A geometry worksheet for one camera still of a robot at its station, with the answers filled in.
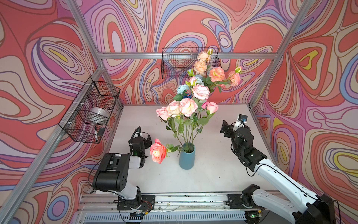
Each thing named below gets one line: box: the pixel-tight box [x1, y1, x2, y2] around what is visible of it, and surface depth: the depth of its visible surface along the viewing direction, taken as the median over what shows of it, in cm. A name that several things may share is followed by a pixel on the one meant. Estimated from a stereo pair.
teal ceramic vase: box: [179, 142, 196, 170], surface depth 75 cm
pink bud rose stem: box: [155, 106, 183, 147], surface depth 59 cm
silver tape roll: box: [84, 107, 111, 125], surface depth 73 cm
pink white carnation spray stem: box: [179, 76, 211, 146], surface depth 54 cm
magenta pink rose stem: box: [192, 101, 219, 143], surface depth 63 cm
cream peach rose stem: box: [193, 48, 214, 76], surface depth 72 cm
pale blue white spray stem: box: [176, 69, 205, 98], surface depth 63 cm
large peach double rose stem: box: [202, 65, 243, 94], surface depth 67 cm
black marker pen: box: [94, 126, 98, 143], surface depth 74 cm
